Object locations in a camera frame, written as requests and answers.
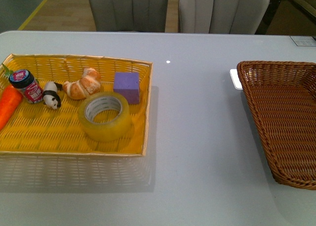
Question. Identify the brown wicker basket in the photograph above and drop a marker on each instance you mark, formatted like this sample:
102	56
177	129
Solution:
281	96

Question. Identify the toy panda figure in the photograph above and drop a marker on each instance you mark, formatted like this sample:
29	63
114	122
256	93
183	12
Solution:
50	95

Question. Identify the white card on table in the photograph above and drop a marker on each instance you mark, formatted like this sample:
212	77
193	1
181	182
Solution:
235	79

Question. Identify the yellow woven basket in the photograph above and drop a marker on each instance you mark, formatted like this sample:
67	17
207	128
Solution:
42	149

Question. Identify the label sticker on table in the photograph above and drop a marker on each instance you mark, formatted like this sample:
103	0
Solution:
304	40

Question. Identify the small red label jar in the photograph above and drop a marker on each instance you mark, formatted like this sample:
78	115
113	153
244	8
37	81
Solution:
24	81

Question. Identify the toy croissant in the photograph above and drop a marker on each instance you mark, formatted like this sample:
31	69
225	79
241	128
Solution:
87	85

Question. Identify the grey chair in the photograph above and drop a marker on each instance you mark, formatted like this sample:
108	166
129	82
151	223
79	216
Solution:
129	15
221	16

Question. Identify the grey chair right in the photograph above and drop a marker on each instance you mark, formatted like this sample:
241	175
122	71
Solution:
221	16

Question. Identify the purple foam cube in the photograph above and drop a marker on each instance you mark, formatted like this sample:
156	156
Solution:
127	84

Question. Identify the grey chair left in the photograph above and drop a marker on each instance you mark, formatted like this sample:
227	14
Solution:
129	15

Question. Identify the orange toy carrot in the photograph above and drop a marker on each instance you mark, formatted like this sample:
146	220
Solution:
9	101

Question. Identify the clear yellowish tape roll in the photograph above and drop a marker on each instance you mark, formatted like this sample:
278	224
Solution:
100	102

